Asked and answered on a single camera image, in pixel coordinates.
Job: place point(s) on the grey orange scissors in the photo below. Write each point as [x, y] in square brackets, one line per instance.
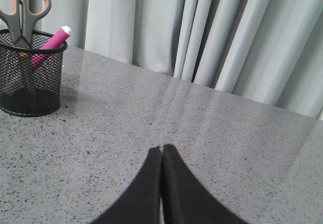
[21, 22]

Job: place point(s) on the black mesh pen holder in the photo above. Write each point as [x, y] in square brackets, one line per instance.
[30, 77]

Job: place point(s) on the pink marker pen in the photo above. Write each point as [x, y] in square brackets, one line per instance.
[54, 41]

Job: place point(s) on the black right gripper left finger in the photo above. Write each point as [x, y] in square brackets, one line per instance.
[140, 202]

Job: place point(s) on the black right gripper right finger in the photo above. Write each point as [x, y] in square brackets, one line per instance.
[184, 198]

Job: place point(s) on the light grey curtain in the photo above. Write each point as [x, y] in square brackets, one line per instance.
[269, 51]

